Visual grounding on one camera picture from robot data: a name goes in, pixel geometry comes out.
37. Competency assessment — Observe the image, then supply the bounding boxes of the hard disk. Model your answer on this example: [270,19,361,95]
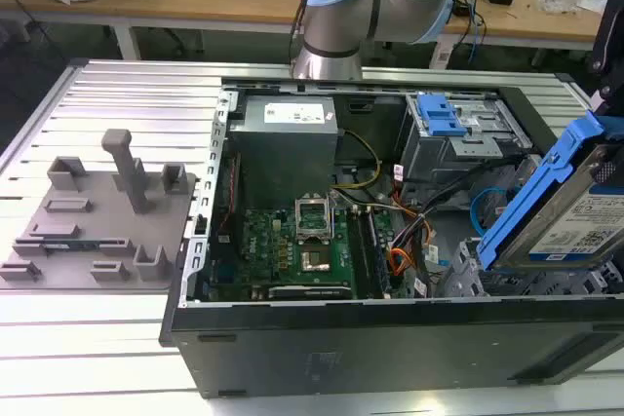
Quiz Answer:
[476,111,624,275]

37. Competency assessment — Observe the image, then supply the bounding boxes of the blue disk wire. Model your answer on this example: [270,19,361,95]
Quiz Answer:
[469,186,504,238]

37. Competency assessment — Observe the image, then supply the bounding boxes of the RAM slot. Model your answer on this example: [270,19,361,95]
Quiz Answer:
[347,213,375,298]
[365,210,392,291]

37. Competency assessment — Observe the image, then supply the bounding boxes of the blue drive latch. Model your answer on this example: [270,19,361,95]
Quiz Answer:
[417,94,468,137]

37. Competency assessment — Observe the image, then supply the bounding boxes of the metal optical drive cage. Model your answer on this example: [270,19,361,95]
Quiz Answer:
[397,92,535,184]

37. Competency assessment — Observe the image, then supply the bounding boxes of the grey power supply unit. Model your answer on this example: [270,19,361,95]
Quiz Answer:
[227,95,341,199]

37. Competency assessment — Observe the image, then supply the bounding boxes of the metal CPU socket cover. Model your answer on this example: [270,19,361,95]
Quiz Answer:
[293,196,333,243]

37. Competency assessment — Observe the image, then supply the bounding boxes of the black open PC case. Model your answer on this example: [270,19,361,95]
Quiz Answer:
[159,75,624,400]

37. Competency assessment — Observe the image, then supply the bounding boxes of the black graphics card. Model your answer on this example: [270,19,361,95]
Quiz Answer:
[267,284,353,301]

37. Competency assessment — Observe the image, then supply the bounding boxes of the green motherboard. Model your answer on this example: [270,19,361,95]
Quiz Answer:
[209,206,415,301]

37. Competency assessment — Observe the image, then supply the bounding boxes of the wooden desk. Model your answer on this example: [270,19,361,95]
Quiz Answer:
[0,0,624,53]

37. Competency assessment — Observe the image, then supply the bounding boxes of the grey parts rack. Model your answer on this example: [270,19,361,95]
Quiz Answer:
[0,128,199,290]

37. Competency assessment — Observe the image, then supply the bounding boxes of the RAM stick in rack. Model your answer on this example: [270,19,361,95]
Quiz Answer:
[41,239,104,251]

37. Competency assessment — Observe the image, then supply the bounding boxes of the blue hanging cable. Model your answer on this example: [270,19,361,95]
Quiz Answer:
[459,0,489,64]

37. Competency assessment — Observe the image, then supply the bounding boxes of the black internal cable bundle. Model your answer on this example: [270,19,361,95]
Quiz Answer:
[389,152,494,261]

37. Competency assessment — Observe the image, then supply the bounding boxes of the yellow and black cable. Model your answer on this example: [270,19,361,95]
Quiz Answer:
[331,129,383,191]

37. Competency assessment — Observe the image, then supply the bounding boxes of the orange red wire bundle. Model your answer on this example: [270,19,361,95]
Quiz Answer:
[388,247,416,291]

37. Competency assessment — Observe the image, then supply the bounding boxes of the thin black base cable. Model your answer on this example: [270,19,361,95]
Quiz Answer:
[291,0,327,64]

